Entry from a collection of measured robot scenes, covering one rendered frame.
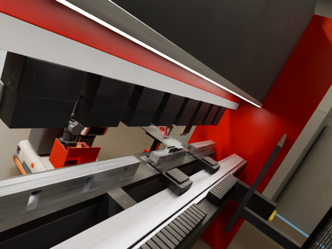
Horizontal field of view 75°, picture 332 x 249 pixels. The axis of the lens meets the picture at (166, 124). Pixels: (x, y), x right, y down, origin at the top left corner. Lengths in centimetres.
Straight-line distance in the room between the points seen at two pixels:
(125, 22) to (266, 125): 189
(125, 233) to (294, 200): 382
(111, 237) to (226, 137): 173
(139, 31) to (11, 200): 56
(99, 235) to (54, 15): 52
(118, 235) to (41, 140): 159
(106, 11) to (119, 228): 54
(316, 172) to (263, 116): 223
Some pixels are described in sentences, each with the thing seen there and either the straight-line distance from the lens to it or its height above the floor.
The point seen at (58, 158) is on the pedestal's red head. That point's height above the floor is 73.
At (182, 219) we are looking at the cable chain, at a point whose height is 104.
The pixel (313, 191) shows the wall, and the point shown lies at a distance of 426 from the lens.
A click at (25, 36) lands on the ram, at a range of 52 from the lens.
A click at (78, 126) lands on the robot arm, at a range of 128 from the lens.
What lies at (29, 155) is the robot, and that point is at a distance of 224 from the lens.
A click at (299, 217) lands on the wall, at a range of 439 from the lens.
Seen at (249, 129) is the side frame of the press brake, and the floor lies 123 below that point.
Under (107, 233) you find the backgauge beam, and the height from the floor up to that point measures 98.
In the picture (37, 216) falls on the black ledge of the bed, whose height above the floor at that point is 88.
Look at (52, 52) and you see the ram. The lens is 55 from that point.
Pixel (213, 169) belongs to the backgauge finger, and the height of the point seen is 102.
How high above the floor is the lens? 143
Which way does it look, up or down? 14 degrees down
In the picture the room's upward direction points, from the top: 25 degrees clockwise
